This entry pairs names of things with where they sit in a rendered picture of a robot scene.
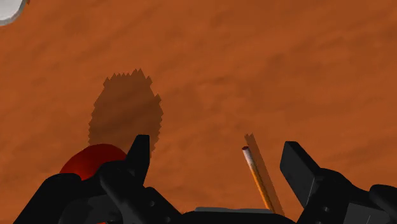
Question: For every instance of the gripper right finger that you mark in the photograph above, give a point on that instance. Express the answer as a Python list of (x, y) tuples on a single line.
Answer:
[(313, 183)]

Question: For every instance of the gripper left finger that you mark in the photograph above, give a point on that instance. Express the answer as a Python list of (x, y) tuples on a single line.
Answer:
[(124, 186)]

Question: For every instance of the red apple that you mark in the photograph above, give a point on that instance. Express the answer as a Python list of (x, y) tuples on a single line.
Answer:
[(90, 159)]

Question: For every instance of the orange pencil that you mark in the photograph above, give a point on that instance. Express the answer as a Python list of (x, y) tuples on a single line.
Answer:
[(257, 180)]

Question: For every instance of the white round plate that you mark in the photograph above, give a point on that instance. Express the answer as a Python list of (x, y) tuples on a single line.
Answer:
[(8, 8)]

